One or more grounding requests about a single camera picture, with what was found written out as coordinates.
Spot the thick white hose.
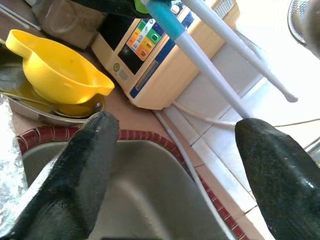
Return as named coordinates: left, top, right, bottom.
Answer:
left=153, top=109, right=237, bottom=240

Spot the steel colander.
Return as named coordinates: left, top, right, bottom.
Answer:
left=287, top=0, right=320, bottom=60

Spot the white teal plastic handle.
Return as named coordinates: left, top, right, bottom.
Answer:
left=141, top=0, right=254, bottom=121

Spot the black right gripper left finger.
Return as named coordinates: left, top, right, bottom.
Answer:
left=0, top=111, right=120, bottom=240

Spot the cream water ionizer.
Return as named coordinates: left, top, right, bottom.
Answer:
left=91, top=0, right=241, bottom=111

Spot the steel bowl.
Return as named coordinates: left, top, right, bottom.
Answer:
left=0, top=87, right=106, bottom=126

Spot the yellow plastic bowl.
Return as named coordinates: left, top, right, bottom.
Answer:
left=5, top=29, right=115, bottom=105

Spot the steel kitchen sink basin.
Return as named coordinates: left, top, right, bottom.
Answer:
left=22, top=139, right=227, bottom=240

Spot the jar of brown powder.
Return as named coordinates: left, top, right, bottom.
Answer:
left=32, top=0, right=106, bottom=50

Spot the bubble wrap sheet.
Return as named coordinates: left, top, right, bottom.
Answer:
left=0, top=96, right=29, bottom=226

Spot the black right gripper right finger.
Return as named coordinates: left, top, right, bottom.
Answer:
left=234, top=117, right=320, bottom=240

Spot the steel spoon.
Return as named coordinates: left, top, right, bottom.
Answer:
left=0, top=89, right=100, bottom=119

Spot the thin white hose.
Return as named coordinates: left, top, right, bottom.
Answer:
left=172, top=101, right=238, bottom=129

